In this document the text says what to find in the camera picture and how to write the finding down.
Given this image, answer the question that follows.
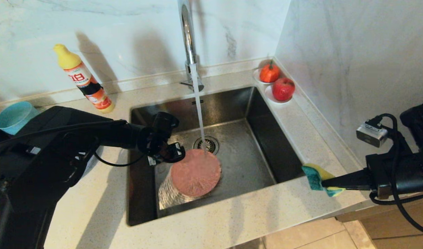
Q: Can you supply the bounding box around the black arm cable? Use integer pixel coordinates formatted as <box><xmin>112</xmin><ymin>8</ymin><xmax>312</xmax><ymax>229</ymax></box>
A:
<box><xmin>366</xmin><ymin>113</ymin><xmax>423</xmax><ymax>236</ymax></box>
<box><xmin>93</xmin><ymin>145</ymin><xmax>145</xmax><ymax>167</ymax></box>

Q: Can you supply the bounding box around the brown wooden cabinet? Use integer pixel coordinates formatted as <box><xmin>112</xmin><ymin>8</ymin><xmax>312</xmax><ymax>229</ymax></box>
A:
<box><xmin>336</xmin><ymin>199</ymin><xmax>423</xmax><ymax>249</ymax></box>

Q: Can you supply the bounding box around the stainless steel sink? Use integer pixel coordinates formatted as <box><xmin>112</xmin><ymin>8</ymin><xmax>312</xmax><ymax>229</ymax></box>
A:
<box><xmin>127</xmin><ymin>86</ymin><xmax>309</xmax><ymax>227</ymax></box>

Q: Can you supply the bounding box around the black braided cable sleeve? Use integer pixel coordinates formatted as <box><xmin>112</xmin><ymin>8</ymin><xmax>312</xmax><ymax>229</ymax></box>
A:
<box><xmin>369</xmin><ymin>191</ymin><xmax>423</xmax><ymax>206</ymax></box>

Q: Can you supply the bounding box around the chrome faucet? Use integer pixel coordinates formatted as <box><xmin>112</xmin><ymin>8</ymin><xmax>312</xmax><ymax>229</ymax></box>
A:
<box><xmin>177</xmin><ymin>0</ymin><xmax>204</xmax><ymax>92</ymax></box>

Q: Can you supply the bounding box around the pink plate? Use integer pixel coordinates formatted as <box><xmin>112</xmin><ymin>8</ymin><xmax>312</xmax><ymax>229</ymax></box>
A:
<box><xmin>170</xmin><ymin>149</ymin><xmax>222</xmax><ymax>197</ymax></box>

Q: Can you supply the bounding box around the small white dish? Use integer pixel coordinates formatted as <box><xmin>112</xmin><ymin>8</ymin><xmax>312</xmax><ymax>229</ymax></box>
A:
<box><xmin>264</xmin><ymin>85</ymin><xmax>293</xmax><ymax>104</ymax></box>
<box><xmin>252</xmin><ymin>67</ymin><xmax>279</xmax><ymax>85</ymax></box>

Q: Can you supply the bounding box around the clear water stream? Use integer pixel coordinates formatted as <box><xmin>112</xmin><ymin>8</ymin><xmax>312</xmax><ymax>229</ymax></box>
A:
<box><xmin>190</xmin><ymin>63</ymin><xmax>210</xmax><ymax>153</ymax></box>

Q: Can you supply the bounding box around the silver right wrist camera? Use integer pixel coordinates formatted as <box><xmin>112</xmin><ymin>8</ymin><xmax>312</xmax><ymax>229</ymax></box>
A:
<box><xmin>356</xmin><ymin>119</ymin><xmax>389</xmax><ymax>148</ymax></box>

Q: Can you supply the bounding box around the blue bowl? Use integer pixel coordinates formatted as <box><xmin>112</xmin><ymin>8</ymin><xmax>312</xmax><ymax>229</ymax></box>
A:
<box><xmin>0</xmin><ymin>101</ymin><xmax>39</xmax><ymax>135</ymax></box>

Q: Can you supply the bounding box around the orange detergent bottle yellow cap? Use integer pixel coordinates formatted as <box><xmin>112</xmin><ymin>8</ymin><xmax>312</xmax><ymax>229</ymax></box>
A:
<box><xmin>53</xmin><ymin>44</ymin><xmax>115</xmax><ymax>113</ymax></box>

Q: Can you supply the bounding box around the yellow green sponge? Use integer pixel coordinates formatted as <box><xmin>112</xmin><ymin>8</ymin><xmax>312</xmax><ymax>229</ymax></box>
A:
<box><xmin>301</xmin><ymin>163</ymin><xmax>346</xmax><ymax>197</ymax></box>

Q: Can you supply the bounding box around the red toy apple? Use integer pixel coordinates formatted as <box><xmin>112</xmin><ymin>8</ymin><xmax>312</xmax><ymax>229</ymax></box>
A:
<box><xmin>272</xmin><ymin>77</ymin><xmax>296</xmax><ymax>102</ymax></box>

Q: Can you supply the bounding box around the orange toy persimmon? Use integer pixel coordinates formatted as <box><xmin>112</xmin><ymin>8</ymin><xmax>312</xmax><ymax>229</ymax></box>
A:
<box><xmin>259</xmin><ymin>61</ymin><xmax>280</xmax><ymax>83</ymax></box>

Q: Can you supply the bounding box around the metal sink drain strainer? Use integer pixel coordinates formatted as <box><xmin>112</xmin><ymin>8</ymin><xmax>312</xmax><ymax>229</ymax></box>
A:
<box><xmin>193</xmin><ymin>136</ymin><xmax>219</xmax><ymax>155</ymax></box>

